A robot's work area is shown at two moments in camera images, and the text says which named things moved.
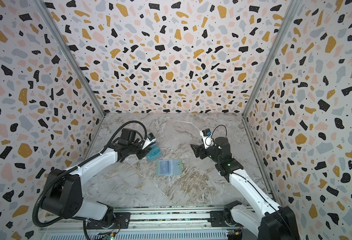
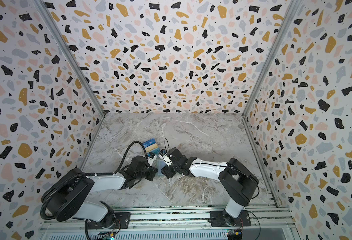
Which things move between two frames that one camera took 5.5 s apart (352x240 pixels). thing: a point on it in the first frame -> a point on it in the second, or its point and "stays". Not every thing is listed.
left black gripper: x=144 y=153 -> x=153 y=171
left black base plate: x=122 y=220 stays
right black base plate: x=217 y=219 stays
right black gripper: x=202 y=149 -> x=170 y=167
